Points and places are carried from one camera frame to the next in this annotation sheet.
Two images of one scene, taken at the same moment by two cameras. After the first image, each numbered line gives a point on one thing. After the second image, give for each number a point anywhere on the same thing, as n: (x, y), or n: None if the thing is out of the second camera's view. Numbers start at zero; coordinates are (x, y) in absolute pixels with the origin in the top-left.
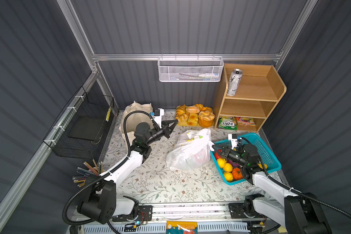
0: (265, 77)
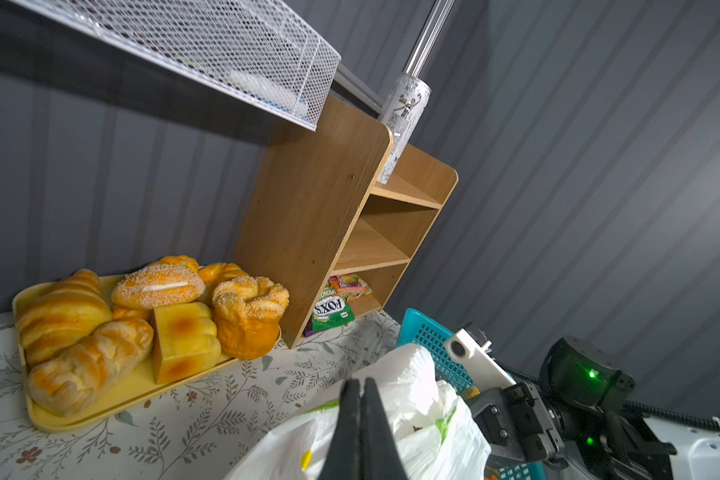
0: (321, 208)
